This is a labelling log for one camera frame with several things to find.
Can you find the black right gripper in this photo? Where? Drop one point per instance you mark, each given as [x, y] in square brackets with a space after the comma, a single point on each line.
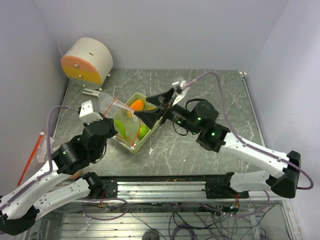
[150, 117]

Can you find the green toy leaf vegetable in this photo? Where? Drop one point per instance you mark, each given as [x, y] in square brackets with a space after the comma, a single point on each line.
[120, 127]

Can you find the clear bag orange zipper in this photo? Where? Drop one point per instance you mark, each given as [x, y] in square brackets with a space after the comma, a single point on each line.
[39, 156]

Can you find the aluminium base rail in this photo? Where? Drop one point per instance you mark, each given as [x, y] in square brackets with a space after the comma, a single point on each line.
[165, 188]

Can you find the orange toy mango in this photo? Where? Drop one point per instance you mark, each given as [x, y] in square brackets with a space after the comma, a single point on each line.
[137, 105]

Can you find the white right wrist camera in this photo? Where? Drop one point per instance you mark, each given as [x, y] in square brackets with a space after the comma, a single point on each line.
[179, 91]

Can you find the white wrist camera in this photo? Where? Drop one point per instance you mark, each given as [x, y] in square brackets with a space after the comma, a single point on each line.
[87, 113]
[179, 91]

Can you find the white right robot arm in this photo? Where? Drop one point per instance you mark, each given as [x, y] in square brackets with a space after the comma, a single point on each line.
[279, 172]

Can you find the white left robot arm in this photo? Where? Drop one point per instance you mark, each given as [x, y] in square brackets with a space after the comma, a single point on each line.
[20, 209]

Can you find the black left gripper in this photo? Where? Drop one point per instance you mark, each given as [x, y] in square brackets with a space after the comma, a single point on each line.
[111, 130]

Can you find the yellow toy starfruit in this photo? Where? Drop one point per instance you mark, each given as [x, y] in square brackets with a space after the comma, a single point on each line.
[150, 107]

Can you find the round cream drawer box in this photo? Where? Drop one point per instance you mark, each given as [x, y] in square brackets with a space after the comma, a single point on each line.
[87, 63]

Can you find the green toy round vegetable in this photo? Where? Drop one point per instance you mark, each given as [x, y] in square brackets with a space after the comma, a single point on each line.
[143, 130]

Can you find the pale green plastic basket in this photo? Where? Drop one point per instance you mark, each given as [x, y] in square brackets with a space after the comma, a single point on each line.
[128, 102]

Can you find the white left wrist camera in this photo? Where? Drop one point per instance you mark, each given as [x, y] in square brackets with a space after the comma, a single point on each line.
[87, 113]

